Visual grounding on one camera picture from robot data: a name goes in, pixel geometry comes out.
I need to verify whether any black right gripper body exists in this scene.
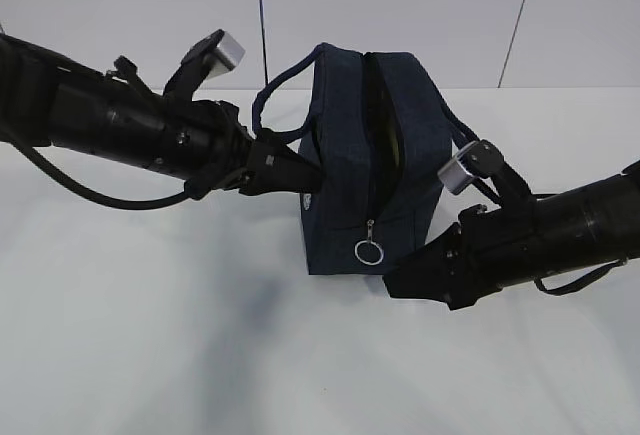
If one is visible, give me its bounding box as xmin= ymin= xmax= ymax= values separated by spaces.
xmin=447 ymin=207 xmax=538 ymax=310

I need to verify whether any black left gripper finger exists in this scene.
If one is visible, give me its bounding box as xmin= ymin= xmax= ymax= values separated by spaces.
xmin=249 ymin=129 xmax=324 ymax=195

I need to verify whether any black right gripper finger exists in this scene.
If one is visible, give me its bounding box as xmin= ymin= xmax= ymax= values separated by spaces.
xmin=383 ymin=224 xmax=463 ymax=305

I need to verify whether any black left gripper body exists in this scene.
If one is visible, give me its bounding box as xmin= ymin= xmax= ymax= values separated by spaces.
xmin=159 ymin=99 xmax=256 ymax=201

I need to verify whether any dark navy insulated lunch bag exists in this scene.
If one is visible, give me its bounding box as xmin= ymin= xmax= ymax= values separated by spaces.
xmin=252 ymin=43 xmax=477 ymax=276

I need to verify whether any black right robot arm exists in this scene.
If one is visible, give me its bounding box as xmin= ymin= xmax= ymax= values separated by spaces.
xmin=383 ymin=164 xmax=639 ymax=310

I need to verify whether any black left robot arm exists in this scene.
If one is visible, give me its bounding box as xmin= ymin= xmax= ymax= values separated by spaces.
xmin=1 ymin=30 xmax=323 ymax=211

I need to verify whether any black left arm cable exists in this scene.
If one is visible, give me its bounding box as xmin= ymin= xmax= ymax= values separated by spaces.
xmin=0 ymin=124 xmax=194 ymax=212

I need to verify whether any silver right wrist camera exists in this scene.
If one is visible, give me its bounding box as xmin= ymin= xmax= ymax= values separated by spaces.
xmin=438 ymin=140 xmax=497 ymax=195

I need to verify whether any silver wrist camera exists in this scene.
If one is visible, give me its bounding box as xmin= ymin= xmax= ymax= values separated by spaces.
xmin=438 ymin=140 xmax=497 ymax=195
xmin=162 ymin=28 xmax=248 ymax=101

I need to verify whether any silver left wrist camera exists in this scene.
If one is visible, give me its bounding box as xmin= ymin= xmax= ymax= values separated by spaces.
xmin=162 ymin=28 xmax=248 ymax=101

